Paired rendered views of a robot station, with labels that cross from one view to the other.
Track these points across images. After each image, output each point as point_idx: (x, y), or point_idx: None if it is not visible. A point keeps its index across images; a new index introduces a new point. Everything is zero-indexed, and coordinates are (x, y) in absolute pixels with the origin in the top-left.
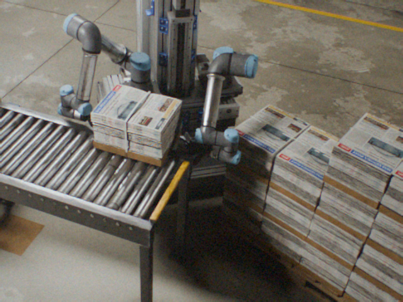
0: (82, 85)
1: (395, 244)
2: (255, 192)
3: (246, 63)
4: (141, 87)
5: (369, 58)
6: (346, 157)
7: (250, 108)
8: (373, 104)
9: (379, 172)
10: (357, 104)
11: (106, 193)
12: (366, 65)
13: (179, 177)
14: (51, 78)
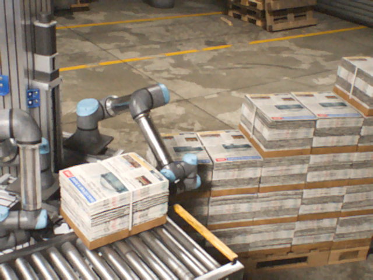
0: (35, 189)
1: (327, 173)
2: (196, 212)
3: (163, 90)
4: (47, 174)
5: (67, 99)
6: (281, 125)
7: None
8: (115, 129)
9: (308, 122)
10: (105, 133)
11: (169, 272)
12: (71, 105)
13: (193, 217)
14: None
